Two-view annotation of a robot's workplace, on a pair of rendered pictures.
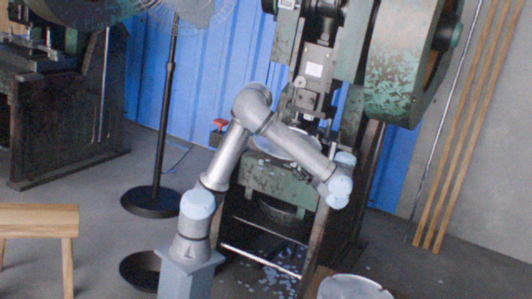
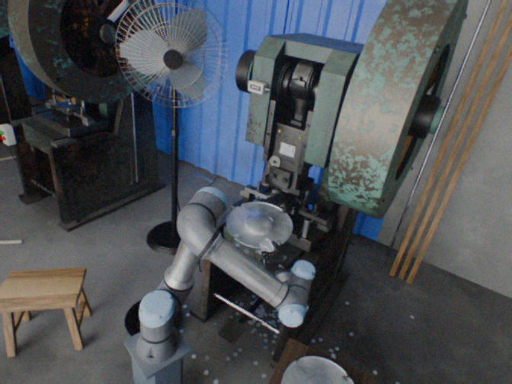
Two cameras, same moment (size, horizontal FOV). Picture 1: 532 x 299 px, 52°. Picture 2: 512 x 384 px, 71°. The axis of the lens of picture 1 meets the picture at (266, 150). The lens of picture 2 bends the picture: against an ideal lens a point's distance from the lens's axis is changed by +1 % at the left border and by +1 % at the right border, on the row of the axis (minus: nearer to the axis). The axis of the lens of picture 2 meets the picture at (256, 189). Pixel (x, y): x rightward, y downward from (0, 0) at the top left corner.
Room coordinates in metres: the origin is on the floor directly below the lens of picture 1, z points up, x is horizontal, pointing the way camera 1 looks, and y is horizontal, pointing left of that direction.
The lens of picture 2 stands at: (0.87, -0.19, 1.68)
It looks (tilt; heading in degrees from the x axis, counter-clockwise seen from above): 30 degrees down; 7
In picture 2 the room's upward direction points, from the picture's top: 8 degrees clockwise
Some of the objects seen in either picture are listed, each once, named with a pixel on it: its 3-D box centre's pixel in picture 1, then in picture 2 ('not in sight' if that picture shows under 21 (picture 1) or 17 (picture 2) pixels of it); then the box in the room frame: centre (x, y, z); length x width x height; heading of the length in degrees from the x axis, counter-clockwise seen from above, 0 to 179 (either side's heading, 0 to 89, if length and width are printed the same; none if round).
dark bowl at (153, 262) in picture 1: (151, 275); (154, 321); (2.11, 0.41, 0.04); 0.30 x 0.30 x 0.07
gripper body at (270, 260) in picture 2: (309, 172); (274, 266); (1.93, -0.18, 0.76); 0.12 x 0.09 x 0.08; 30
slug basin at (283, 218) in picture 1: (289, 207); not in sight; (2.42, -0.17, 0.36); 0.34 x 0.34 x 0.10
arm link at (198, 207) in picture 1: (197, 211); (158, 313); (1.71, 0.20, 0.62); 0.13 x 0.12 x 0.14; 175
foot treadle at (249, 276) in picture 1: (269, 257); (256, 305); (2.29, -0.12, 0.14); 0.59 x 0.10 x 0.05; 158
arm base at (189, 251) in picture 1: (192, 241); (157, 336); (1.70, 0.20, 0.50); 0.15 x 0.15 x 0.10
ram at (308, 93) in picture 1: (316, 74); (290, 152); (2.38, -0.15, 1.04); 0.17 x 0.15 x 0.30; 158
